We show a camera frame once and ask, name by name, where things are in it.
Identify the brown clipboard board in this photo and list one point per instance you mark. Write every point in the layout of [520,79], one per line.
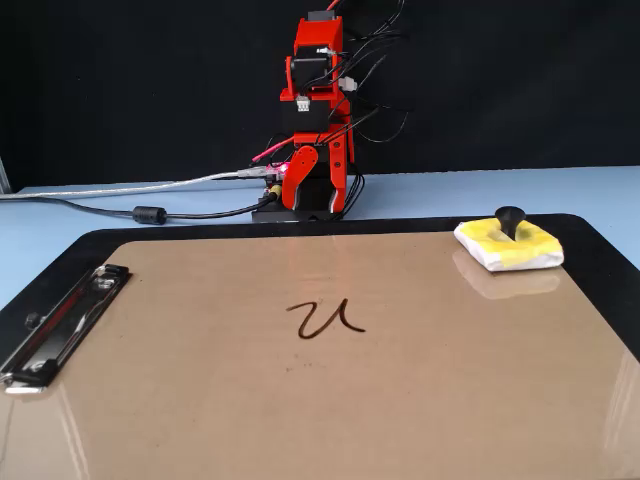
[320,400]

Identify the yellow sponge with black knob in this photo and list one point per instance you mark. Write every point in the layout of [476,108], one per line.
[515,247]

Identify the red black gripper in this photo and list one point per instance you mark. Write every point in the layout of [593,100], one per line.
[318,167]

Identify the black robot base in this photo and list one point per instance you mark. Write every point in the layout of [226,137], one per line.
[295,216]

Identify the silver metal clipboard clip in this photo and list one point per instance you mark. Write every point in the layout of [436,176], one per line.
[65,325]

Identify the dark marker writing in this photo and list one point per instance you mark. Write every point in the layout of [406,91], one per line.
[307,330]

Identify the controller board with red LED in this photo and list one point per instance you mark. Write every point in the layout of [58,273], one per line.
[275,172]

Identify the black backdrop cloth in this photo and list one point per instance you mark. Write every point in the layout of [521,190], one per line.
[100,75]

